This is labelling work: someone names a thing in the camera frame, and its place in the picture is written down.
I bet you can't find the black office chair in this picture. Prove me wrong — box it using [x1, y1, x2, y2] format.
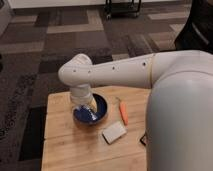
[175, 0, 213, 54]

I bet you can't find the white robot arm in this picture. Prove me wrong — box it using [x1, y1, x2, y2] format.
[58, 50, 213, 171]

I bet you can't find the black wheeled cart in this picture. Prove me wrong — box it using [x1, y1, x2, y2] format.
[104, 0, 142, 19]

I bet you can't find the blue ceramic bowl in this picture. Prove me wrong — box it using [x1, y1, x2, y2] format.
[73, 94, 107, 125]

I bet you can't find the orange toy carrot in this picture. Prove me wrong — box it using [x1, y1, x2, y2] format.
[116, 97, 128, 126]

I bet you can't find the white sponge block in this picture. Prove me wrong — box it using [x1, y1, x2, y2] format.
[102, 121, 127, 144]

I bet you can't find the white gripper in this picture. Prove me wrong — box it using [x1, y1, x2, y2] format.
[70, 84, 97, 113]

